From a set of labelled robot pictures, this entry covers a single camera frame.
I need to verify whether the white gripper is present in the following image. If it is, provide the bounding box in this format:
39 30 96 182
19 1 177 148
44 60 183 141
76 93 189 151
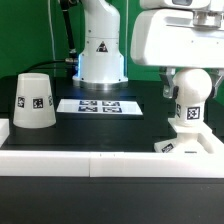
131 9 224 99

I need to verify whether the white lamp bulb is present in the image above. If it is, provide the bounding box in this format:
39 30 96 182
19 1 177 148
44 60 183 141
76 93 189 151
173 68 212 127

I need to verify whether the white lamp base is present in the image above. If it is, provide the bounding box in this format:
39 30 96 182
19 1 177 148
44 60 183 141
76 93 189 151
154 118 212 154

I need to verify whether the white lamp shade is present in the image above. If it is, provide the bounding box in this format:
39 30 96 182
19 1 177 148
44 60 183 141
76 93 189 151
13 73 56 129

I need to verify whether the white marker sheet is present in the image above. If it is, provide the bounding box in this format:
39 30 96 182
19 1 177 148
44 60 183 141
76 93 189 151
57 99 142 116

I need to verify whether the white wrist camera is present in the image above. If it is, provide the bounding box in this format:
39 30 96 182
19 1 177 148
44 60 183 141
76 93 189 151
140 0 210 9

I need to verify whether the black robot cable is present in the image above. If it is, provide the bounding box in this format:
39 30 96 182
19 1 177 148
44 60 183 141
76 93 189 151
25 0 80 73

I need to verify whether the white hanging cable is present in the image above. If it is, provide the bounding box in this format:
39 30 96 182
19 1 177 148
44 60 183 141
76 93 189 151
47 0 57 62

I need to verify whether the white border frame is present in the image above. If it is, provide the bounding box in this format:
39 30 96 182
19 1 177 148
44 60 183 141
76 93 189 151
0 119 224 178

